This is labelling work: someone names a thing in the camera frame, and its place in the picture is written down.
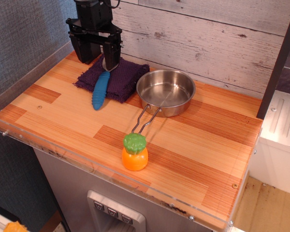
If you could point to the orange bottle with green cap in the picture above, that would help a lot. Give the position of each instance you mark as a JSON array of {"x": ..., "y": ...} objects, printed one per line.
[{"x": 134, "y": 153}]

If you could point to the clear acrylic table guard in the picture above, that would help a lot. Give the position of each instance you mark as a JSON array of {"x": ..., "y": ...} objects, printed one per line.
[{"x": 197, "y": 160}]

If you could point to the orange object bottom left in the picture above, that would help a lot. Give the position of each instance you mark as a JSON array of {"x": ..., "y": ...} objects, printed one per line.
[{"x": 15, "y": 227}]

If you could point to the silver pot with wire handle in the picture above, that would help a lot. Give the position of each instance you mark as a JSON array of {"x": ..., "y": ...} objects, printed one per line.
[{"x": 164, "y": 93}]

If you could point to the silver dispenser panel with buttons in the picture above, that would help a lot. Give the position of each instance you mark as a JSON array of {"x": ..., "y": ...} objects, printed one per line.
[{"x": 111, "y": 216}]

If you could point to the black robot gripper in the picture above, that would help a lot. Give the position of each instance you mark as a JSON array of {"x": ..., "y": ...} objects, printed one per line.
[{"x": 93, "y": 27}]

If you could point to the blue handled metal spoon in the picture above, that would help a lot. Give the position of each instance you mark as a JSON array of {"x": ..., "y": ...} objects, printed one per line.
[{"x": 99, "y": 93}]

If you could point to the dark right frame post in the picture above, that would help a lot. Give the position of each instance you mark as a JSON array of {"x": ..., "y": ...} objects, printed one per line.
[{"x": 276, "y": 73}]

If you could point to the grey toy fridge cabinet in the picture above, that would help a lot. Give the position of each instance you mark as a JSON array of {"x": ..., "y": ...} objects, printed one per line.
[{"x": 70, "y": 185}]

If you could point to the purple folded cloth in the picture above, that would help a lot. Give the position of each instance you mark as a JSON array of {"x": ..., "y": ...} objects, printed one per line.
[{"x": 122, "y": 82}]

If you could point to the white toy sink unit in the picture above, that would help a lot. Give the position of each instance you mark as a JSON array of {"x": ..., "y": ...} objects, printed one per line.
[{"x": 270, "y": 162}]

